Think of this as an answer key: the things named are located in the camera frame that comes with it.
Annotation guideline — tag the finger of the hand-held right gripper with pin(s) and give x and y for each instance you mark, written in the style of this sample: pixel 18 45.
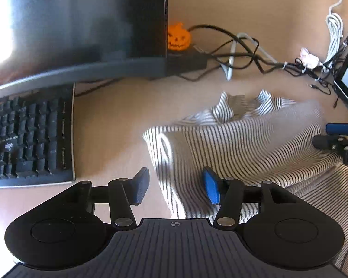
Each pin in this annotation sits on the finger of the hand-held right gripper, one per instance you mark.
pixel 324 142
pixel 340 129

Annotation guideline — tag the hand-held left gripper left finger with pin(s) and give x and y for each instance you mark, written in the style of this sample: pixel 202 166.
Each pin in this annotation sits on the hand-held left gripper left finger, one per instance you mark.
pixel 141 185

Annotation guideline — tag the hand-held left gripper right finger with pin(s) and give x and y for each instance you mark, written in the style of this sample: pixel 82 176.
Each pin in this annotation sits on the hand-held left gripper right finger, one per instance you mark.
pixel 211 186

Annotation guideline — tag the striped shirt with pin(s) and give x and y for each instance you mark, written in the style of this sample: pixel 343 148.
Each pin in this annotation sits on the striped shirt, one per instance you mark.
pixel 264 150

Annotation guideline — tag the black keyboard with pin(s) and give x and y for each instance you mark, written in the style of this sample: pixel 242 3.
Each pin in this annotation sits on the black keyboard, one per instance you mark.
pixel 26 139

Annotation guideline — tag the black desk hub box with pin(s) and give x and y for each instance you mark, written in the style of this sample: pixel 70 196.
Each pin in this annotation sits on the black desk hub box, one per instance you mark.
pixel 188 60

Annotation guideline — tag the orange pumpkin figure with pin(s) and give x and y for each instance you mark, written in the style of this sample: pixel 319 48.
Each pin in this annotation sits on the orange pumpkin figure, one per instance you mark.
pixel 178 37

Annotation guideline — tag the curved black monitor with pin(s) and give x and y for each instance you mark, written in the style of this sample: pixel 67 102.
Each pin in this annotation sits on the curved black monitor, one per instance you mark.
pixel 75 20

